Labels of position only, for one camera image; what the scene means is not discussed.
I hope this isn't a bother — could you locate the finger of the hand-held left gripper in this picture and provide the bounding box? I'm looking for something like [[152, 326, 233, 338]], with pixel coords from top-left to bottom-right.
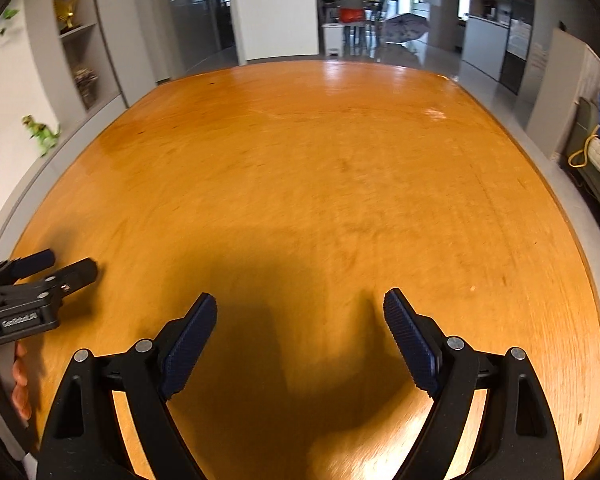
[[39, 257, 99, 302], [0, 249, 57, 288]]

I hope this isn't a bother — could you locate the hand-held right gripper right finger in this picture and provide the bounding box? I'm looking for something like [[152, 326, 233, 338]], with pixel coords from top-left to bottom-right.
[[382, 287, 566, 480]]

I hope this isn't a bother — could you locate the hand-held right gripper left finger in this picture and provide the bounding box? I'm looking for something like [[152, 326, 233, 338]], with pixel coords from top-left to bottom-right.
[[36, 291, 218, 480]]

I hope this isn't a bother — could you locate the person's left hand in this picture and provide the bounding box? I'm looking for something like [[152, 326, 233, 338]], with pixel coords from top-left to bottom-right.
[[0, 342, 32, 421]]

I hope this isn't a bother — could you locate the green dinosaur toy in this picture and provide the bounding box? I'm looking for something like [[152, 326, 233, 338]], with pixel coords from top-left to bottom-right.
[[21, 114, 62, 155]]

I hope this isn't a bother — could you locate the dried flower bunch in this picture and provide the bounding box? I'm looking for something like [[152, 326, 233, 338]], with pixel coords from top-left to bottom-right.
[[73, 66, 99, 108]]

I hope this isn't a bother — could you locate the green leaf decoration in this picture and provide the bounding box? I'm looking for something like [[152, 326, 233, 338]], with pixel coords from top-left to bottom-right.
[[0, 6, 21, 37]]

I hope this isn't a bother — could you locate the gold trophy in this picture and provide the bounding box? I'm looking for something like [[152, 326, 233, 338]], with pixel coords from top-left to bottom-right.
[[54, 0, 81, 31]]

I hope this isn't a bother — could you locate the glass partition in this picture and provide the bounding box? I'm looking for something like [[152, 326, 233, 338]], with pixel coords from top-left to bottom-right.
[[162, 0, 236, 78]]

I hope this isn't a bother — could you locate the white leaning board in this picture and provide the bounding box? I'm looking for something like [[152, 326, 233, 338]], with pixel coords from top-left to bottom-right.
[[525, 27, 600, 158]]

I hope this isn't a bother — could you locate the dark tall cabinet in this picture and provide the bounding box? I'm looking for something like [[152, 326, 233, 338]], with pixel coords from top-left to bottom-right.
[[500, 0, 536, 93]]

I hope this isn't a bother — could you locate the white storage cabinet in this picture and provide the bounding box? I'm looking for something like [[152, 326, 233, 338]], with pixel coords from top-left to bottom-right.
[[460, 0, 513, 81]]

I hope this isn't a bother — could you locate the open patterned umbrella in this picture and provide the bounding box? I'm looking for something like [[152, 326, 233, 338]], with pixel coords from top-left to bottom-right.
[[382, 12, 431, 45]]

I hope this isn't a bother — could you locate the white pedal bin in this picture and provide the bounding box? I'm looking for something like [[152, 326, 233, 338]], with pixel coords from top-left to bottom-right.
[[322, 22, 346, 56]]

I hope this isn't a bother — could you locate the beige leaning board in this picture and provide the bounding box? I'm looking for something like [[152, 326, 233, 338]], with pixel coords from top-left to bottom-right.
[[577, 42, 600, 111]]

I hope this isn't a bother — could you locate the dining chair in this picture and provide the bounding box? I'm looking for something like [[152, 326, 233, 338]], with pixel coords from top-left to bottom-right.
[[362, 0, 388, 46]]

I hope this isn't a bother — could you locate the grey wall shelf unit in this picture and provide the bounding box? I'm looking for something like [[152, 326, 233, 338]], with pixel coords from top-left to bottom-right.
[[25, 0, 128, 121]]

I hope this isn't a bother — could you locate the yellow cable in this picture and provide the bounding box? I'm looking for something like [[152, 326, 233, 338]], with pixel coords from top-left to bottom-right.
[[567, 135, 598, 168]]

